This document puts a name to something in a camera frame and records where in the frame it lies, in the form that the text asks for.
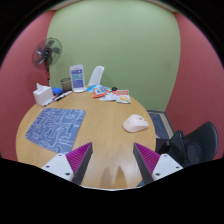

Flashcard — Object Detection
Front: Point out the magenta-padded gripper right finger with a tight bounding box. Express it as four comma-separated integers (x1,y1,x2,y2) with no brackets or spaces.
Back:
132,142,184,186

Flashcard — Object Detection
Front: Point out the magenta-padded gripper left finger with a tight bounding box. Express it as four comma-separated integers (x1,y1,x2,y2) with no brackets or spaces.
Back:
40,141,94,186

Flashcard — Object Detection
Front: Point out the beige computer mouse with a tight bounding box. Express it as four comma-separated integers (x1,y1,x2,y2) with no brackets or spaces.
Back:
122,113,150,134

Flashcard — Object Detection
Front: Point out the blue patterned mouse pad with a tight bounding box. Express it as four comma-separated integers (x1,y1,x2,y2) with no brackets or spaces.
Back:
25,107,87,155

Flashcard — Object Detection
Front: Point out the black office chair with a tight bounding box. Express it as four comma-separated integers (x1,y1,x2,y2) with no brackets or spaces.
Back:
181,121,219,168

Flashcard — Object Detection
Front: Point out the white marker pen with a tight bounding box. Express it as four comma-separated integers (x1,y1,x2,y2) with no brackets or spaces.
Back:
43,96,59,107

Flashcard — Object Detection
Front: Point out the black marker pen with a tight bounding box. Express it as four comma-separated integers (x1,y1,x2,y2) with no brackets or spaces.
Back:
53,90,73,102

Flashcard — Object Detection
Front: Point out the white tissue box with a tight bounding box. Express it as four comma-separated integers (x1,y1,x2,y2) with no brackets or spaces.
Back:
32,82,55,107

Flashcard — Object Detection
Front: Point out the small blue box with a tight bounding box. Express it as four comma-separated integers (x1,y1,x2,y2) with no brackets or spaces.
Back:
51,86,64,97

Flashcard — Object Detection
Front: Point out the dark mesh pen cup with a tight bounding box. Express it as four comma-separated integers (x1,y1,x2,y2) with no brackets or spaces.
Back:
60,77,73,93

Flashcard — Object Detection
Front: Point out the orange and white snack packet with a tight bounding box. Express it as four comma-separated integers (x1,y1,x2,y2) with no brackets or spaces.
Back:
115,89,132,105

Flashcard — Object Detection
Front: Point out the light blue packet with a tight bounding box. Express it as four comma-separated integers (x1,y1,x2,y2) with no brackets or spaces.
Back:
85,84,101,93

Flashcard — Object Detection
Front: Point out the white sign stand blue leaflet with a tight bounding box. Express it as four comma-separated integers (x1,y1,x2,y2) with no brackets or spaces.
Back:
69,63,88,94

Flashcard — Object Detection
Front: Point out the standing fan with red pole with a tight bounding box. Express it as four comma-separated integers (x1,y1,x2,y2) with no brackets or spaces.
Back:
31,37,63,88

